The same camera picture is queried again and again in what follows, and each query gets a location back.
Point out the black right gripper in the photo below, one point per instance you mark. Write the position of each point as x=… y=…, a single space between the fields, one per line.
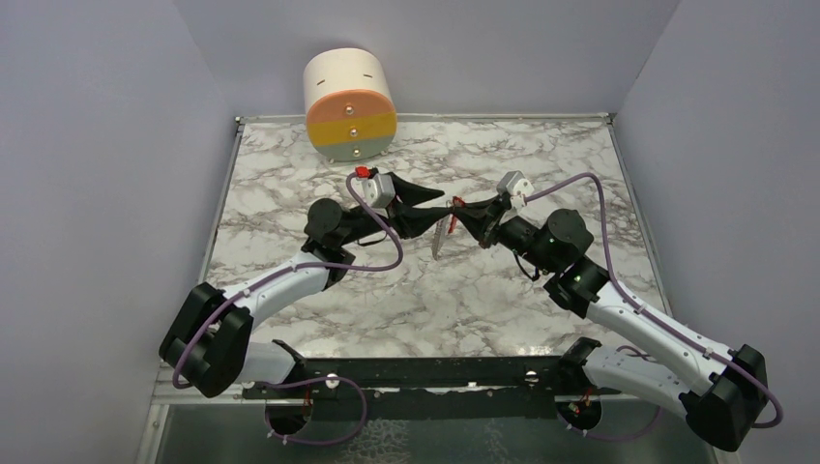
x=483 y=226

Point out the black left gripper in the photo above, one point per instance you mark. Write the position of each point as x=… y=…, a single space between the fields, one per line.
x=414 y=220

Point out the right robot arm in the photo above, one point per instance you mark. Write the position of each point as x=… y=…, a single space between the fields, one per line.
x=716 y=389

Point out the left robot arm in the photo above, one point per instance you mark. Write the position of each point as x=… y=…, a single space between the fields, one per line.
x=208 y=343

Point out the striped cylindrical drawer cabinet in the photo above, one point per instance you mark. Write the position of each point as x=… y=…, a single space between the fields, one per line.
x=350 y=114

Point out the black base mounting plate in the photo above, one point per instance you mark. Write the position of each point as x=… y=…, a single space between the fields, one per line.
x=346 y=401

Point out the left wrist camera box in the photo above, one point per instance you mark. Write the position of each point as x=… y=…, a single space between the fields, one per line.
x=378 y=188

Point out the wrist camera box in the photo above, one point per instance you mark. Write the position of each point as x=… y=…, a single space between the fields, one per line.
x=378 y=188
x=516 y=187

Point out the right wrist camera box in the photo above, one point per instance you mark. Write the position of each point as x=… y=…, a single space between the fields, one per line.
x=516 y=187

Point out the aluminium frame rail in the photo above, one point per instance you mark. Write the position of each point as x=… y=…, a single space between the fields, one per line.
x=601 y=370

